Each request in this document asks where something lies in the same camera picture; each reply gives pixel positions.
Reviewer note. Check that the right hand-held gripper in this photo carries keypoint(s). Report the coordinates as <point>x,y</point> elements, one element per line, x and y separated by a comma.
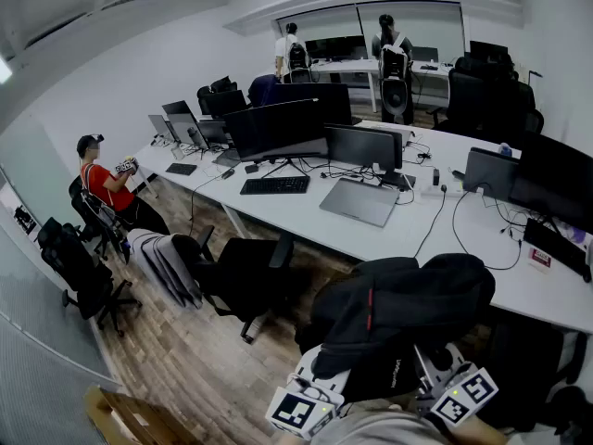
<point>463,397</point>

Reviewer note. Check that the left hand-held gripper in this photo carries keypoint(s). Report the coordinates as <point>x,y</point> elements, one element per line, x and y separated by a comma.
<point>296,413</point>

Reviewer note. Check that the black backpack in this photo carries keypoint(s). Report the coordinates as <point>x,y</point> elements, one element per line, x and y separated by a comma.
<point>398,304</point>

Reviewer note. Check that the person's left forearm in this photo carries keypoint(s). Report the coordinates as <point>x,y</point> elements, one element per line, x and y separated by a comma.
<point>292,441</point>

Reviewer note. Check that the person's right forearm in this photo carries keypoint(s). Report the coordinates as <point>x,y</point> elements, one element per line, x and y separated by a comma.
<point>482,434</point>

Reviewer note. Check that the person's grey shirt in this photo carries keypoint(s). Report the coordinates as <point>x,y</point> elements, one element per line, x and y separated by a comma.
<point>380,427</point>

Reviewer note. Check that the black office chair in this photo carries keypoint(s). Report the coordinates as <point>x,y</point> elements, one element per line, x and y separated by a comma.
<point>79,267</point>
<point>514,114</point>
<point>204,100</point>
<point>472,95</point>
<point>250,271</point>
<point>81,207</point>
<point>223,84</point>

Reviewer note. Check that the pink card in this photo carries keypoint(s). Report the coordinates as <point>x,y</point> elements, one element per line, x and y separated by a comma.
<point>540,259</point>

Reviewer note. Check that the closed grey laptop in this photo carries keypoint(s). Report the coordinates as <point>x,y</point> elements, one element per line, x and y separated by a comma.
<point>359,202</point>

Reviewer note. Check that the grey cloth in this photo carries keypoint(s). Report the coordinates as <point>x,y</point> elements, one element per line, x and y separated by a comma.
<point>162,262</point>

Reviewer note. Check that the cardboard box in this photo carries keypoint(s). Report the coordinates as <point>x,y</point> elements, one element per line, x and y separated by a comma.
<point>134,420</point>

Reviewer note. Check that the white power strip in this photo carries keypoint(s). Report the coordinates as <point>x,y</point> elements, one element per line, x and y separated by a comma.
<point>454,193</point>

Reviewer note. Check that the black mouse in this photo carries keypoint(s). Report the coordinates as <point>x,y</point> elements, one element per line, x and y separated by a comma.
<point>227,173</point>

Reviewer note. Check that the dark flat laptop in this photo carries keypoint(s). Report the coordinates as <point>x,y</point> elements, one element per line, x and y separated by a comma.
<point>227,158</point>

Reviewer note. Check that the black power adapter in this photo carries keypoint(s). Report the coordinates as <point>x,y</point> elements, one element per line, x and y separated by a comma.
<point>436,177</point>

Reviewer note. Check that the dark grey laptop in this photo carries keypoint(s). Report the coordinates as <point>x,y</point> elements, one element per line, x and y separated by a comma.
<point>491,174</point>

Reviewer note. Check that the large curved black monitor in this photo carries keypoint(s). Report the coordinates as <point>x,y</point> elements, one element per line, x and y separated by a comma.
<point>273,128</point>

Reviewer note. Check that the small black monitor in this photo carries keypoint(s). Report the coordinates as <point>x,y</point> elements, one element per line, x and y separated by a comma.
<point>214,131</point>

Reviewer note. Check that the small blue white bottle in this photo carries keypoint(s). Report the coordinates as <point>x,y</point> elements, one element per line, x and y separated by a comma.
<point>505,149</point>

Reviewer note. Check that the dark water bottle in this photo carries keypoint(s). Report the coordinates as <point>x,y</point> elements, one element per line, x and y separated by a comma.
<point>194,137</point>

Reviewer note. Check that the grey open laptop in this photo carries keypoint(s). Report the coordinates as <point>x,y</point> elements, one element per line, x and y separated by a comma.
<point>185,130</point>

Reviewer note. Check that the wide black monitor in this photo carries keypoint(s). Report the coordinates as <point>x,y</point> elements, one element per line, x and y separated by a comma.
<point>324,100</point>
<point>336,48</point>

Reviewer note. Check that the dark blue jacket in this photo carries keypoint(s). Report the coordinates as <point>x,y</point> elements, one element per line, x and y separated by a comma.
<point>262,88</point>

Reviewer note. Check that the small open laptop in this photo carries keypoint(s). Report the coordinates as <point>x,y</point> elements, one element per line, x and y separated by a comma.
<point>160,125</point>

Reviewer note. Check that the dark thin screen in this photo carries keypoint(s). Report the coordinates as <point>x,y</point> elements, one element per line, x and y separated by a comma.
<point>176,107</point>

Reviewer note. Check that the long white desk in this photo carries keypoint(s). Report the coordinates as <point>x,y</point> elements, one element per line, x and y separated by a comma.
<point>352,67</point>

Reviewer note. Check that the ceiling light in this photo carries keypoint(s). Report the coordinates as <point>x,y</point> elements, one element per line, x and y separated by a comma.
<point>4,70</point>

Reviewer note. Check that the wall poster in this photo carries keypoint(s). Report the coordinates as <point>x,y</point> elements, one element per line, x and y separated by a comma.
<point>24,219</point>

